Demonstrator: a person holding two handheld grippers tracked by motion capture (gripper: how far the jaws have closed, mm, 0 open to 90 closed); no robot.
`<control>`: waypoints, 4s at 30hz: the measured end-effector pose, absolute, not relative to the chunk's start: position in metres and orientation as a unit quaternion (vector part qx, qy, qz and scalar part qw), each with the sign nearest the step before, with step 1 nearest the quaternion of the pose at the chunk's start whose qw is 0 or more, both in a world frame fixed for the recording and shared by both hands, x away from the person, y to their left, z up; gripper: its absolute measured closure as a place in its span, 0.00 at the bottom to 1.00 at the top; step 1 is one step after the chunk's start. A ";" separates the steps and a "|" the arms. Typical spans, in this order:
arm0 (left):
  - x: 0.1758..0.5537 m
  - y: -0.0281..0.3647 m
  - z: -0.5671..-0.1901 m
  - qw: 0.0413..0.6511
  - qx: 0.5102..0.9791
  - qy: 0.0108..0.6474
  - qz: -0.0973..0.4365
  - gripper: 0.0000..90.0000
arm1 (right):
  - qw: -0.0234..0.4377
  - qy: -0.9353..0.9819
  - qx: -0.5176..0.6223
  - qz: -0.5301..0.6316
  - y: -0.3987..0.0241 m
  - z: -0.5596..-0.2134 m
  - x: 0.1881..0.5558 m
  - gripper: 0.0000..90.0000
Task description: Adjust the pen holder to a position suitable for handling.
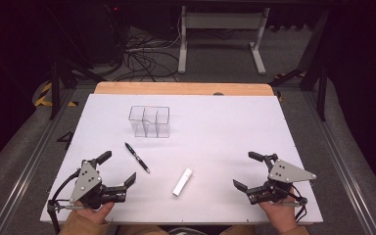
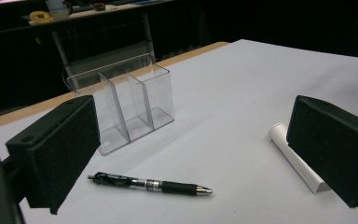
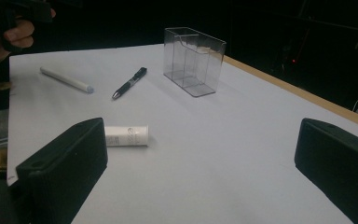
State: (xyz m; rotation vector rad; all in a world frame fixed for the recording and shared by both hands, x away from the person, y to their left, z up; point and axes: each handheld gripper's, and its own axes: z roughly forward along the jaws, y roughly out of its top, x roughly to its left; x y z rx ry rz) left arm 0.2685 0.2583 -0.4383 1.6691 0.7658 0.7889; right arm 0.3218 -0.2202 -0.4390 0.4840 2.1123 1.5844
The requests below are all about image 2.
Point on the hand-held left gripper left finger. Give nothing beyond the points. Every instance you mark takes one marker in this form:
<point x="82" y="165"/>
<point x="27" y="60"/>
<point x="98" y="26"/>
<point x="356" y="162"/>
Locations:
<point x="59" y="149"/>

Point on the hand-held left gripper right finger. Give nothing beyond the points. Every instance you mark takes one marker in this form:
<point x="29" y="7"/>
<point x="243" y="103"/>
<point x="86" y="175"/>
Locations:
<point x="338" y="155"/>

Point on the white plastic tube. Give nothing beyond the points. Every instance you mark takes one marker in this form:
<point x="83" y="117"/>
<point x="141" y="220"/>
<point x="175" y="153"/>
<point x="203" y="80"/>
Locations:
<point x="301" y="168"/>

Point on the clear plastic divided organizer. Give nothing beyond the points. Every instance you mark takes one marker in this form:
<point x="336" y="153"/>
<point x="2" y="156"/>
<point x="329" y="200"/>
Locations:
<point x="136" y="102"/>

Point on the black click pen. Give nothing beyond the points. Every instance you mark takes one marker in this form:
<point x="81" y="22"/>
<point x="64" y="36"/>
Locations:
<point x="177" y="187"/>

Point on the desk with white metal legs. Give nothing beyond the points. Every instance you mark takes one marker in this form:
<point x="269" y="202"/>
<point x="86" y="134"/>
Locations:
<point x="105" y="59"/>

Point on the white table cover sheet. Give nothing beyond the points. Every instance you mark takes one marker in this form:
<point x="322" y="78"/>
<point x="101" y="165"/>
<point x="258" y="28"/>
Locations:
<point x="230" y="109"/>

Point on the yellow tape roll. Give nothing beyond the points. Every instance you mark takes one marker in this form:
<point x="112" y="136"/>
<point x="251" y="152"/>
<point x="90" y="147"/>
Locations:
<point x="40" y="17"/>

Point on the white plastic container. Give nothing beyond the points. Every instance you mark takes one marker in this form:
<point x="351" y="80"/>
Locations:
<point x="57" y="9"/>

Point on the small red and black object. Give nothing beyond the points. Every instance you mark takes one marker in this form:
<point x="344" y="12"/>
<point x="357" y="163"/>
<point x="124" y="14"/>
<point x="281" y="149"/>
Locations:
<point x="99" y="6"/>

